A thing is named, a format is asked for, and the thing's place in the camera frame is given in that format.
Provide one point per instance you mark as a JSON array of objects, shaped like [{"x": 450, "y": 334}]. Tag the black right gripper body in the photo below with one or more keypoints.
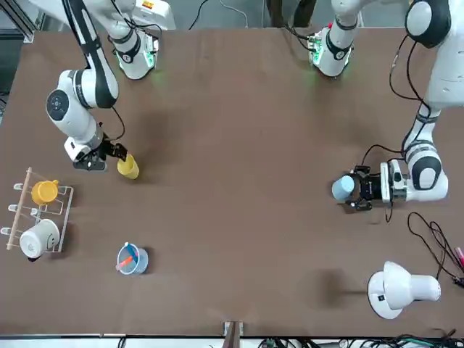
[{"x": 99, "y": 152}]

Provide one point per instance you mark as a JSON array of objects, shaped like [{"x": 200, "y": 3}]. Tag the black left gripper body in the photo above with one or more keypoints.
[{"x": 370, "y": 188}]

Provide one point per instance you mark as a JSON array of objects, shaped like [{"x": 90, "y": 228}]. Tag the yellow plastic cup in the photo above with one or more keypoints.
[{"x": 129, "y": 169}]

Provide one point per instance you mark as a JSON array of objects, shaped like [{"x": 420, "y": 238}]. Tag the light blue plastic cup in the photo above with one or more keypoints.
[{"x": 342, "y": 186}]

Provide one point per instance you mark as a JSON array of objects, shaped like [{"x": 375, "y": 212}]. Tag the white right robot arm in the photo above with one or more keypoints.
[{"x": 72, "y": 116}]

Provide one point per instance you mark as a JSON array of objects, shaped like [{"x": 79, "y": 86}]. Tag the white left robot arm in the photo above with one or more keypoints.
[{"x": 446, "y": 72}]

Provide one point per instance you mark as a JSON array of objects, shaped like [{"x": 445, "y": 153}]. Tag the clear bluish pen cup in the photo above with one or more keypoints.
[{"x": 139, "y": 262}]

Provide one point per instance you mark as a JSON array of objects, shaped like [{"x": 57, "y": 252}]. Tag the orange plastic mug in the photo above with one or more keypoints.
[{"x": 43, "y": 191}]

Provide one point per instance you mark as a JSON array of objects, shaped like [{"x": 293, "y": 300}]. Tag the white ceramic mug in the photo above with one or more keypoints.
[{"x": 38, "y": 239}]

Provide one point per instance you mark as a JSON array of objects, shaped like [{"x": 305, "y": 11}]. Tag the white desk lamp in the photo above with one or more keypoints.
[{"x": 402, "y": 290}]

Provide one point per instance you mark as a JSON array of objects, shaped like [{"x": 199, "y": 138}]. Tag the blue marker pen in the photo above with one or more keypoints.
[{"x": 134, "y": 253}]

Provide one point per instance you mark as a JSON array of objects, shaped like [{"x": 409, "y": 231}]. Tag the orange marker pen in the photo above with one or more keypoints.
[{"x": 127, "y": 260}]

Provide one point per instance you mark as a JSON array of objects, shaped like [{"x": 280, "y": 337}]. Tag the pink pen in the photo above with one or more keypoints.
[{"x": 460, "y": 255}]

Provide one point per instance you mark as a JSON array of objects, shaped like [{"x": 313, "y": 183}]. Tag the aluminium frame post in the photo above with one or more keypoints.
[{"x": 233, "y": 335}]

